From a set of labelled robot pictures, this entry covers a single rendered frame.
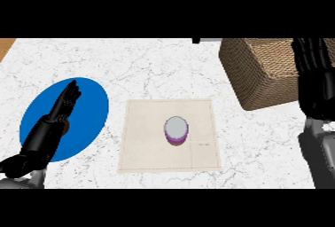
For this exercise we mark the blue round plate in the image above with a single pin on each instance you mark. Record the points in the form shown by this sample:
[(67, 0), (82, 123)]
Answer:
[(85, 118)]

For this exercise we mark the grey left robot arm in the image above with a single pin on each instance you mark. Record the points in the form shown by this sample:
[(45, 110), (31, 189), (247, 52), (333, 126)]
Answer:
[(21, 181)]

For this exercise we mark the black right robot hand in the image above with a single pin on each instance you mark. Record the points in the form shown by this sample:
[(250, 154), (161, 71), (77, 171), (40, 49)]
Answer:
[(315, 88)]

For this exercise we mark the brown wicker basket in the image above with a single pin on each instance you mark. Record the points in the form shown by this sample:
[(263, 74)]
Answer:
[(262, 71)]

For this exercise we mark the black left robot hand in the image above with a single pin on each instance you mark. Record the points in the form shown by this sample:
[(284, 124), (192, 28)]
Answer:
[(42, 139)]

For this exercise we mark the brown wooden board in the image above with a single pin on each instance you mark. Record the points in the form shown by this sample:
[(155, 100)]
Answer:
[(5, 45)]

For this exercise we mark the small brown object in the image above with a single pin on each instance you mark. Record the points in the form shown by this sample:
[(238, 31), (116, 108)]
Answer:
[(65, 129)]

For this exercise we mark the dark grey appliance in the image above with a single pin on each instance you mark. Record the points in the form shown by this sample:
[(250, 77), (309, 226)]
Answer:
[(206, 39)]

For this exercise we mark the beige cloth placemat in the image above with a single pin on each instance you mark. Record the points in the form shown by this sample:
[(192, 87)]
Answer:
[(152, 147)]

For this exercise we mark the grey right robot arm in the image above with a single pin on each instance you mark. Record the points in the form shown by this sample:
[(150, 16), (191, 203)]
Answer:
[(321, 153)]

